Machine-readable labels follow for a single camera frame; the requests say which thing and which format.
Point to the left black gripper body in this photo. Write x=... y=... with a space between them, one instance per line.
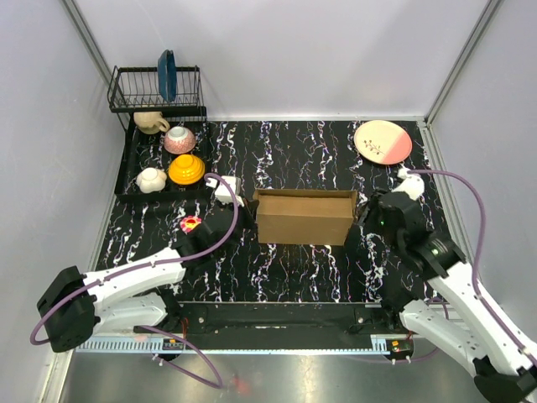
x=246 y=222

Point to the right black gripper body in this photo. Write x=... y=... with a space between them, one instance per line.
x=371 y=218

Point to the brown cardboard box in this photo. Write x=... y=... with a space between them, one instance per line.
x=302 y=216

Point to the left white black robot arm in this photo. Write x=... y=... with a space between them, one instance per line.
x=77 y=305

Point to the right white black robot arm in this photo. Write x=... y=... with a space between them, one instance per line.
x=498 y=356

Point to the pink flower toy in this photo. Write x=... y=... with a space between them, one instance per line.
x=188 y=223

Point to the pink cream round plate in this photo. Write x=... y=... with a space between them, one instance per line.
x=382 y=142

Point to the yellow ribbed bowl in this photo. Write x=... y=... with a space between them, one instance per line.
x=186 y=169

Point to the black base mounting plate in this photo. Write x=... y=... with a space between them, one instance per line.
x=279 y=326

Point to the white flower shaped cup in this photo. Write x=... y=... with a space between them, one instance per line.
x=151 y=180

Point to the pink patterned bowl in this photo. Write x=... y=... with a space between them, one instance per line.
x=179 y=140

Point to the black tray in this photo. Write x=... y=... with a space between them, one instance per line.
x=143 y=151

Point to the beige mug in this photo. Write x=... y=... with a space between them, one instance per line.
x=151 y=122

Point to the blue plate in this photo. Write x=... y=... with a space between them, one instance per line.
x=167 y=78

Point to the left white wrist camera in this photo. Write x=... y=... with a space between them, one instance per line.
x=225 y=188

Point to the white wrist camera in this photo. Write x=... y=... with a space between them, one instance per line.
x=411 y=184
x=225 y=188

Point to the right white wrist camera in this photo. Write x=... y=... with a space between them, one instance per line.
x=411 y=184

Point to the black wire dish rack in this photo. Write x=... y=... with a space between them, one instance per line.
x=139 y=89

